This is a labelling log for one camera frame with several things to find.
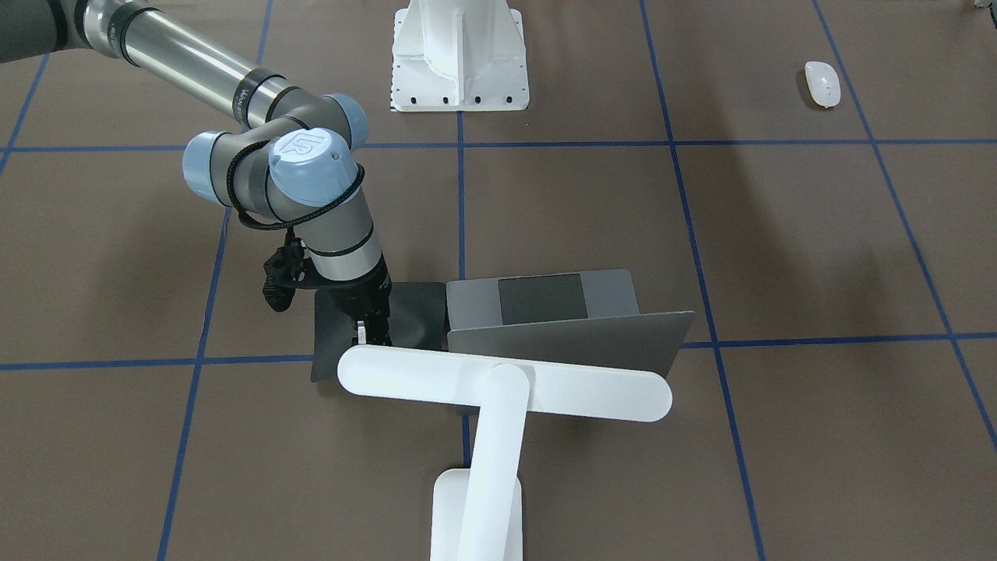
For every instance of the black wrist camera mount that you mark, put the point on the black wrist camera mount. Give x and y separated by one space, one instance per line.
283 271

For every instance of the black mouse pad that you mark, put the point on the black mouse pad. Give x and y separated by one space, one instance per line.
417 319

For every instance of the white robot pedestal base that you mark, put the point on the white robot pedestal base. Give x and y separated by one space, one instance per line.
459 56

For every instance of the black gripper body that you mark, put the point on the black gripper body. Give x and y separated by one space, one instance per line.
361 297

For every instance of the white computer mouse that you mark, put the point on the white computer mouse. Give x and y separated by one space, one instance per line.
823 84

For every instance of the white desk lamp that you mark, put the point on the white desk lamp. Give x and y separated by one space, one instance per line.
478 511

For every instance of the grey laptop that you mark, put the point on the grey laptop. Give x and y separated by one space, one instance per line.
587 349

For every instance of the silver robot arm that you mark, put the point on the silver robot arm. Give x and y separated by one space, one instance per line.
291 169

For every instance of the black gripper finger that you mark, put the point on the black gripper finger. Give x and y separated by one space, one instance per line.
379 329
359 336

